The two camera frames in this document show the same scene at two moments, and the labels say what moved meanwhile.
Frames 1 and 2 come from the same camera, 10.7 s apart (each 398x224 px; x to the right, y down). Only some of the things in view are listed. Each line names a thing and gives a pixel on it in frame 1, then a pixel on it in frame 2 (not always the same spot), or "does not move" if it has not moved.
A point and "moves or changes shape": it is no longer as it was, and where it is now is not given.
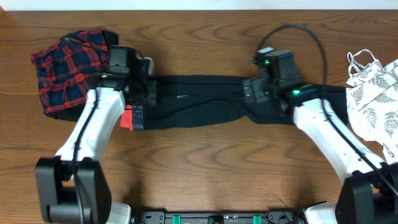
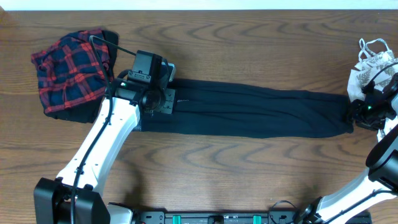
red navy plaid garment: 66,68 does not move
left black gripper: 152,99 → 169,106
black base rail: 273,216 does not move
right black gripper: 259,84 → 356,108
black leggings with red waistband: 185,101 moves or changes shape
